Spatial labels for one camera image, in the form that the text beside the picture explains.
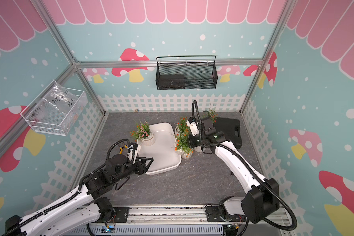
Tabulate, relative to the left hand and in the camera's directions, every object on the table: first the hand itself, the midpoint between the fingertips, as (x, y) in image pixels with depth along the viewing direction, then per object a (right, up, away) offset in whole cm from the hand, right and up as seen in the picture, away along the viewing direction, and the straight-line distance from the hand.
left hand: (149, 161), depth 75 cm
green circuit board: (-20, -33, -2) cm, 39 cm away
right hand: (+19, +11, +5) cm, 23 cm away
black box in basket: (+10, +45, +13) cm, 48 cm away
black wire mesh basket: (+20, +50, +18) cm, 57 cm away
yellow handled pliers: (-24, +3, +23) cm, 34 cm away
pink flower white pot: (-7, +13, +15) cm, 21 cm away
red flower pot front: (+18, +6, -2) cm, 19 cm away
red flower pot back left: (+17, +16, +19) cm, 30 cm away
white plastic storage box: (+3, +1, +28) cm, 28 cm away
